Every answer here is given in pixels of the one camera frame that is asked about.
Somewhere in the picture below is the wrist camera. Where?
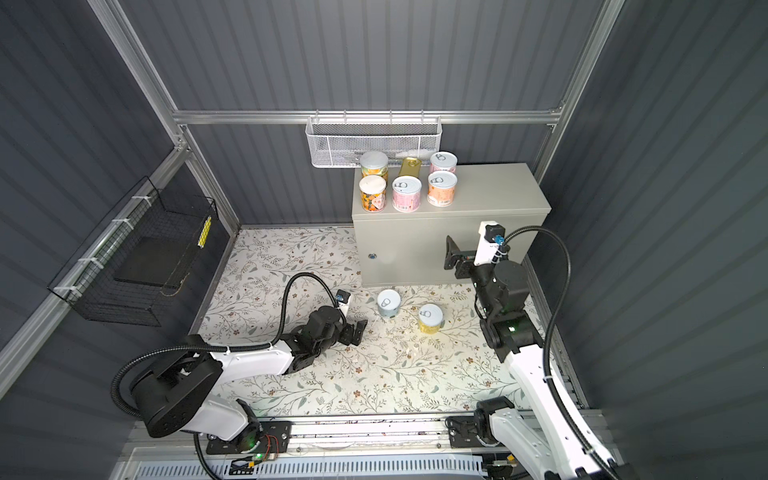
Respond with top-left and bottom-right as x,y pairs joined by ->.
335,289 -> 351,316
474,221 -> 505,266

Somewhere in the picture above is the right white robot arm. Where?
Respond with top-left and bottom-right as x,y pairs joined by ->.
444,224 -> 622,479

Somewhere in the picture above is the salmon label can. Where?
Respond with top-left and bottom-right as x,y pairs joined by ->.
427,171 -> 458,207

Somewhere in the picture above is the white wire basket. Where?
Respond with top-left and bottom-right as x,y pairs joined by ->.
305,116 -> 443,168

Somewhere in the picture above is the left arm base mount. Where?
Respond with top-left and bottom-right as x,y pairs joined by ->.
205,421 -> 294,458

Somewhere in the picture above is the pink ring-pull can front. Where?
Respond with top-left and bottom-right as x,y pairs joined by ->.
392,175 -> 422,213

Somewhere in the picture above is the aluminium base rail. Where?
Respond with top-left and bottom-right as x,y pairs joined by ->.
119,412 -> 601,463

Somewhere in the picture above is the beige metal cabinet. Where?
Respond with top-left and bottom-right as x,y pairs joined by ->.
352,163 -> 551,287

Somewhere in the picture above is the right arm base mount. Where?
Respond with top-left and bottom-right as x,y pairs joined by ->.
445,416 -> 499,448

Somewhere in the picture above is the teal label can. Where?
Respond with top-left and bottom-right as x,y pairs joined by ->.
376,289 -> 402,318

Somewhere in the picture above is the gold rectangular tin can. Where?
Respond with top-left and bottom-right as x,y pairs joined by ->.
398,157 -> 422,178

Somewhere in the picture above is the yellow label ring-pull can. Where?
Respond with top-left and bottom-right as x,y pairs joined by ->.
418,303 -> 444,334

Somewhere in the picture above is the orange label plastic-lid can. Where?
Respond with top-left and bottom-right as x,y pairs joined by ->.
359,175 -> 387,212

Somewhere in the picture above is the green yellow plastic-lid can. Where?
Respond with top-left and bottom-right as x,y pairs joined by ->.
360,151 -> 389,181

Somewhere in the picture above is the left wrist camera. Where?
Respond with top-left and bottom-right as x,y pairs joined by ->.
335,289 -> 351,316

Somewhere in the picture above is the black pad in basket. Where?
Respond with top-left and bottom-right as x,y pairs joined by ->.
114,237 -> 197,290

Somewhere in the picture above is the pink label can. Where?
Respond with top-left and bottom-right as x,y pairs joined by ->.
429,151 -> 458,173

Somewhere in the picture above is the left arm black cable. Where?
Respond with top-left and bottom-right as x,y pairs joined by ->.
110,272 -> 340,418

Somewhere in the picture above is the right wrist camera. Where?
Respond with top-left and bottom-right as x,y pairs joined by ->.
474,221 -> 505,266

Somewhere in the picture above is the black wire basket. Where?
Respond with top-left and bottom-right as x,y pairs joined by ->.
48,180 -> 218,327

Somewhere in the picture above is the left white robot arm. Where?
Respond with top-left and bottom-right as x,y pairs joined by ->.
129,306 -> 368,441

